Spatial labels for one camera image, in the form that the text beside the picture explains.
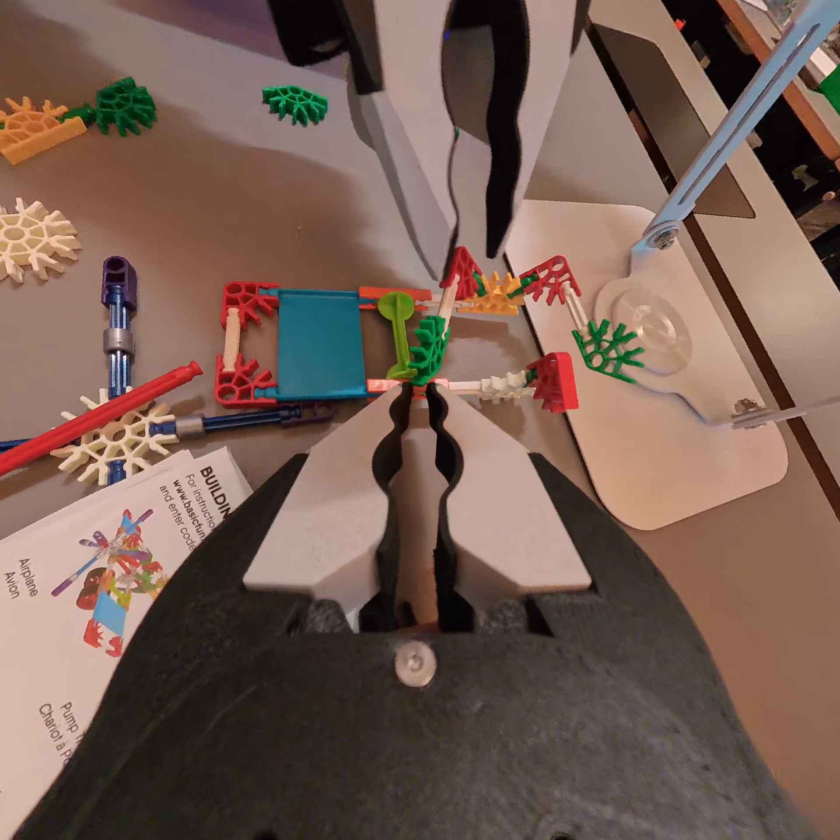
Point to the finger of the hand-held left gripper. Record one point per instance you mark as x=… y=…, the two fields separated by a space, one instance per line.
x=544 y=79
x=407 y=164

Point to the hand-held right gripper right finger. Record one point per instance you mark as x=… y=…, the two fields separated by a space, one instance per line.
x=518 y=525

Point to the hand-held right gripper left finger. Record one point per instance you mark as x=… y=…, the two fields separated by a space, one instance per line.
x=315 y=525

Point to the green fan connector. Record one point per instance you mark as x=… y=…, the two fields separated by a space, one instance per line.
x=295 y=103

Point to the colourful construction toy model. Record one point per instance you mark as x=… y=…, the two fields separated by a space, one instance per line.
x=321 y=348

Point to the white metal stand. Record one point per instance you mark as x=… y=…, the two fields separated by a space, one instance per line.
x=656 y=446

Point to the red plastic rod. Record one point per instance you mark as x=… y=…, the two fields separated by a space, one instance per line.
x=98 y=413

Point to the toy instruction booklet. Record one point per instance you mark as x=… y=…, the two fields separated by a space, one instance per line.
x=65 y=623

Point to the yellow and green connector pair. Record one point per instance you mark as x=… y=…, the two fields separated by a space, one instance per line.
x=39 y=128

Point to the white snowflake connector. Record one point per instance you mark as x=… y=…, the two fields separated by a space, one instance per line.
x=29 y=239

